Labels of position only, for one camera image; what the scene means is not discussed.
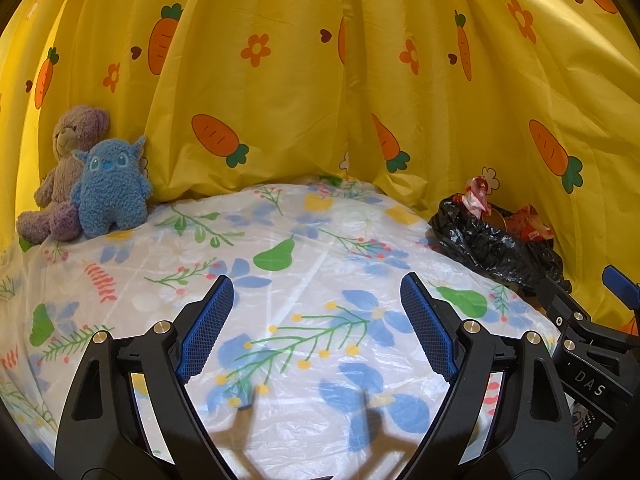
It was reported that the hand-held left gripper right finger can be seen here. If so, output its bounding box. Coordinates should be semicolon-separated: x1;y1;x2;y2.
401;272;581;480

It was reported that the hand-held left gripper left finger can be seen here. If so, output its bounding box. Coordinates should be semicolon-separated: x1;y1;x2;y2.
54;275;236;480

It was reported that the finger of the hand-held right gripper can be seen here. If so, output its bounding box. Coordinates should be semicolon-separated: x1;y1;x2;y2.
601;265;640;312
536;276;640;356

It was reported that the red plastic wrapper bag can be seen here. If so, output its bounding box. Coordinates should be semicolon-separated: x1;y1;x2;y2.
505;204;555;242

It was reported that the black trash bag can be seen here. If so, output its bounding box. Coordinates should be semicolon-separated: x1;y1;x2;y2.
429;195;573;295

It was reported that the small red wrapper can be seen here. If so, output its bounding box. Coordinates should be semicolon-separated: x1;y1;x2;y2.
462;176;493;219

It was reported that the floral plastic tablecloth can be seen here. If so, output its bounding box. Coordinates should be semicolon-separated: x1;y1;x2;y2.
0;175;566;480

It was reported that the blue plush monster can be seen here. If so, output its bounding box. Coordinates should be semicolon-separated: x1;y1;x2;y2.
70;135;153;239

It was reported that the yellow carrot print curtain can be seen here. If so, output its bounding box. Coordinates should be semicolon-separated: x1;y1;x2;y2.
0;0;640;341

